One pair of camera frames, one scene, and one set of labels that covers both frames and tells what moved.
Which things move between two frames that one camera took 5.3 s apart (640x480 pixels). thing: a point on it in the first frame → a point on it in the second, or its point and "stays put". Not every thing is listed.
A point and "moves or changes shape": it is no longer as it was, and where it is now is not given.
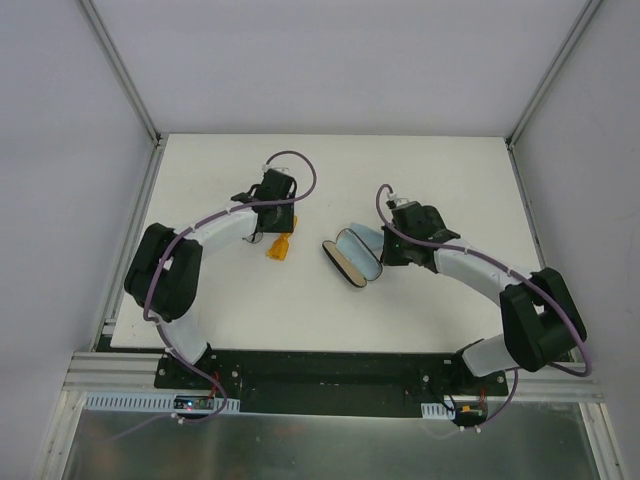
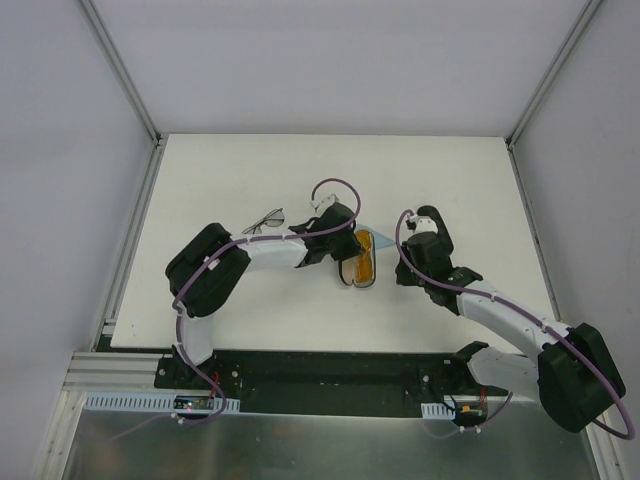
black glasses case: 353,258 moves or changes shape
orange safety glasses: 280,248 moves or changes shape
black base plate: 324,384 stays put
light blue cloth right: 372,238 stays put
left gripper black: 279,220 → 347,245
